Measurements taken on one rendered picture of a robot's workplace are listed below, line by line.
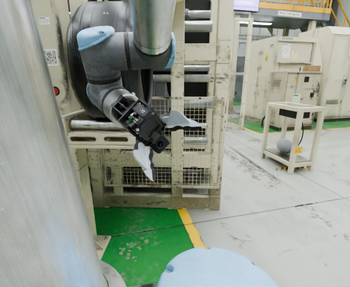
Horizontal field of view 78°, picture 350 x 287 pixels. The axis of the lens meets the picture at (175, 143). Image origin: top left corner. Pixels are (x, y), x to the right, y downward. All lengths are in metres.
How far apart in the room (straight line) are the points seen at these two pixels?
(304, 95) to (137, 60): 5.05
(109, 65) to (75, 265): 0.49
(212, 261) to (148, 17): 0.40
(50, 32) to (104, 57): 0.73
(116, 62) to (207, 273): 0.48
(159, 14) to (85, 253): 0.38
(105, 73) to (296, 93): 4.94
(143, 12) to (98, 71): 0.22
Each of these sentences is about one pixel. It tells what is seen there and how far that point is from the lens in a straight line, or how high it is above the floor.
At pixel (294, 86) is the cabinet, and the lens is 5.28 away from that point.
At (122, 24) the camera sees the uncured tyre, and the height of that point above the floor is 1.33.
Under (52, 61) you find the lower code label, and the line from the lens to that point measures 1.29.
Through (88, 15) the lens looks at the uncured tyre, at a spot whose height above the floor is 1.37.
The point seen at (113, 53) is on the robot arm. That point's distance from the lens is 0.58.
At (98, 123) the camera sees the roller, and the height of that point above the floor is 0.91.
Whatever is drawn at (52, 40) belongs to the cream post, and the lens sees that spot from 1.29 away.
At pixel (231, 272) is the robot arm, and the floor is 0.90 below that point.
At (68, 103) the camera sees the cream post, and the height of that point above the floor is 1.00.
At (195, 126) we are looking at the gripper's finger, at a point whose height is 1.03.
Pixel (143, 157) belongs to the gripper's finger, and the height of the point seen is 0.96.
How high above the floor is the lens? 1.13
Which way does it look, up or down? 17 degrees down
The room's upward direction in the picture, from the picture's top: straight up
